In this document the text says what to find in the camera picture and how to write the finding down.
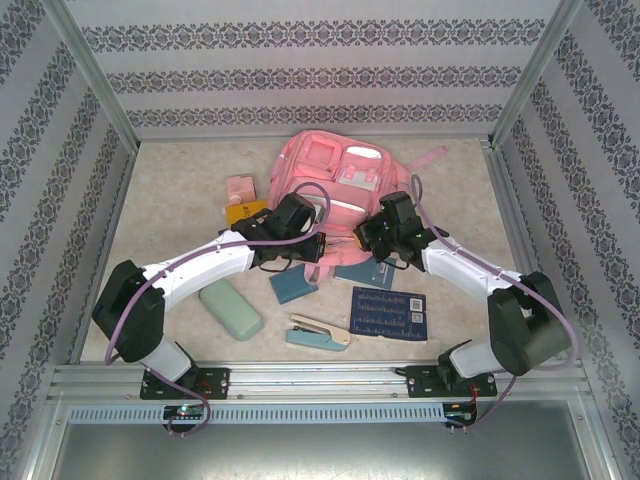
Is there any teal blue notebook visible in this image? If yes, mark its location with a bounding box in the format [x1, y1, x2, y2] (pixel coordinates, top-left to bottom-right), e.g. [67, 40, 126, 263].
[333, 257, 396, 291]

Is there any yellow cartoon book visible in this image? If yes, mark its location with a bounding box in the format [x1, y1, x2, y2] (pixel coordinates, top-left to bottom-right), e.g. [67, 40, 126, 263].
[224, 198, 270, 230]

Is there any small pink box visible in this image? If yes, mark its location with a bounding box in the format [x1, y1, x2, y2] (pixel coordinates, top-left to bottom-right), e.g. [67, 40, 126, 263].
[225, 173, 257, 206]

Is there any pink backpack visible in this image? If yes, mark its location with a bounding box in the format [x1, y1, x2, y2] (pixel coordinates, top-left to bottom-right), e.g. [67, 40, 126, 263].
[267, 130, 449, 281]

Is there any navy book with QR codes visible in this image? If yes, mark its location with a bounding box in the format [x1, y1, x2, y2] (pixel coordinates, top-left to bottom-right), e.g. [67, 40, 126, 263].
[351, 285, 429, 342]

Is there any blue beige stapler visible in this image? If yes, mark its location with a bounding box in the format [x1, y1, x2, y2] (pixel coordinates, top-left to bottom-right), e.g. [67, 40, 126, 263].
[285, 313, 354, 354]

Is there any pale green hard case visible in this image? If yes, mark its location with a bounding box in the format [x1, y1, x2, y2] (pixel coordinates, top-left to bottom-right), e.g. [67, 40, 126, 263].
[198, 279, 264, 342]

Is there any right small circuit board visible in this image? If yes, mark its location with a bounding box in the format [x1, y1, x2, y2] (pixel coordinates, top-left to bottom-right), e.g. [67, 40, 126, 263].
[444, 402, 479, 426]

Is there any small circuit board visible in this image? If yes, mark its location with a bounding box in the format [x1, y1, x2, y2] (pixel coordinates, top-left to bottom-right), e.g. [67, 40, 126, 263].
[163, 404, 207, 421]
[444, 402, 479, 426]

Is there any grey metal sheet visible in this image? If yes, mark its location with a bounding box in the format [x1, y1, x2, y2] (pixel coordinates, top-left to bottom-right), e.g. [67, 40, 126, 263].
[29, 399, 621, 480]

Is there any left small circuit board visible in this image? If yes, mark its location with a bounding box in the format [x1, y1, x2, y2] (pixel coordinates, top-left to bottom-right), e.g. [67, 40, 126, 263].
[163, 404, 207, 421]

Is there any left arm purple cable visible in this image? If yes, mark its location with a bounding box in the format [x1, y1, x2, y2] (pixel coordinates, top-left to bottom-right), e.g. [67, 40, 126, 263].
[103, 182, 331, 437]

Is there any aluminium side rail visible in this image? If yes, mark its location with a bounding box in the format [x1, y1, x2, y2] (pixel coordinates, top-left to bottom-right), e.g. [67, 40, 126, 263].
[69, 142, 141, 364]
[487, 142, 571, 361]

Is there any thin aluminium back rail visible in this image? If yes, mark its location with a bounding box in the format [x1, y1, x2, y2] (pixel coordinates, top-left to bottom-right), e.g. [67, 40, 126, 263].
[134, 130, 496, 144]

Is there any aluminium mounting rail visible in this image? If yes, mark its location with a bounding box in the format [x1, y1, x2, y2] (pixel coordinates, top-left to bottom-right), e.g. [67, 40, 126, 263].
[47, 359, 589, 401]

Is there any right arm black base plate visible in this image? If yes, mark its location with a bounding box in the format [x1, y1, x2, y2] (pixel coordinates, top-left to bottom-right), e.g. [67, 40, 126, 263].
[405, 363, 499, 399]

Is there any slotted grey cable duct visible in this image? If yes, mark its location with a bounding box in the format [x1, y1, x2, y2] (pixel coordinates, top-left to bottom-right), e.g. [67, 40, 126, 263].
[67, 402, 446, 425]

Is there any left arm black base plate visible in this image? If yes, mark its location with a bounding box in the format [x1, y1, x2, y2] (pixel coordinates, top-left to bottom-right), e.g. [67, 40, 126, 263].
[139, 367, 231, 401]

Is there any aluminium frame post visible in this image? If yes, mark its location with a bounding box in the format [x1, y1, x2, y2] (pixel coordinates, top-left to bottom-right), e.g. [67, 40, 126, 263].
[489, 0, 584, 149]
[42, 0, 141, 151]

